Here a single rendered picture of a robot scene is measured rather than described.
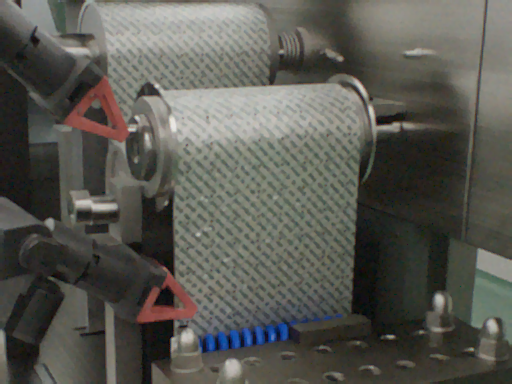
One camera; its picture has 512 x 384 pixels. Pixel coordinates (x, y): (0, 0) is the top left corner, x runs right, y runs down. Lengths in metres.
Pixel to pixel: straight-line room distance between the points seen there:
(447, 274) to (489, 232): 0.35
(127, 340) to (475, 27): 0.54
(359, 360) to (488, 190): 0.24
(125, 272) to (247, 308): 0.17
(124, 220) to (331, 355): 0.29
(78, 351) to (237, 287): 0.39
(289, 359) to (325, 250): 0.15
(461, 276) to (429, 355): 0.38
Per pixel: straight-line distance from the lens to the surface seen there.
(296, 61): 1.36
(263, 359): 1.00
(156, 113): 1.00
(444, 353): 1.06
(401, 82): 1.17
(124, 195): 1.05
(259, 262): 1.06
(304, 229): 1.07
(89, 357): 1.35
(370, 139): 1.09
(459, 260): 1.40
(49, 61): 0.96
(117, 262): 0.97
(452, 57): 1.09
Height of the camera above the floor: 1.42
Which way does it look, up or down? 16 degrees down
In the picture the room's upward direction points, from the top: straight up
